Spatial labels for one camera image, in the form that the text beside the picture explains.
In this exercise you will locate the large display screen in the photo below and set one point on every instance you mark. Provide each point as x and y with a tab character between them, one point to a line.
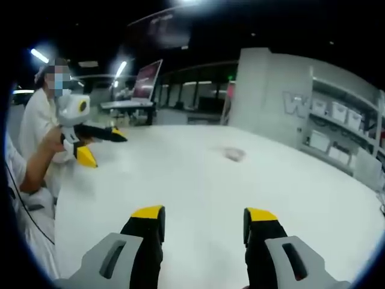
147	79

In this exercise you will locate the white box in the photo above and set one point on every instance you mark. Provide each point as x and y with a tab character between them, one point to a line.
319	141
338	154

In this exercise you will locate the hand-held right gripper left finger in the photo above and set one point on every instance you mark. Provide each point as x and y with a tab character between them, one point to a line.
136	256

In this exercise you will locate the white shelf unit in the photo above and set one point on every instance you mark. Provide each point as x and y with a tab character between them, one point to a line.
355	141

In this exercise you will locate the person's white clothing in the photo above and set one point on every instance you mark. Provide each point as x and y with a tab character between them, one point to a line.
33	216

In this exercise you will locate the white storage bin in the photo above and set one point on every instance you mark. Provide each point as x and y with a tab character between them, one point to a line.
355	119
322	109
338	112

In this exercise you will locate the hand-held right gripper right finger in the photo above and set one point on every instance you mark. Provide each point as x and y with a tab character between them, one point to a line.
264	256

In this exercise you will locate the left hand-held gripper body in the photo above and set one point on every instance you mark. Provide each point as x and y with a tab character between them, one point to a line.
70	110

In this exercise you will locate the clear resealable bag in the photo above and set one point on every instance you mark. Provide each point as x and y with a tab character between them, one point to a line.
233	153

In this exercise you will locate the long ceiling light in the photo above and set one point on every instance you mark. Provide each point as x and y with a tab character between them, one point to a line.
121	69
39	55

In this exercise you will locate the person's left hand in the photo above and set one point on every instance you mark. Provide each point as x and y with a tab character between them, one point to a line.
54	140

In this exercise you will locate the grey background table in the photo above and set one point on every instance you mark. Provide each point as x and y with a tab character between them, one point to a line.
126	104

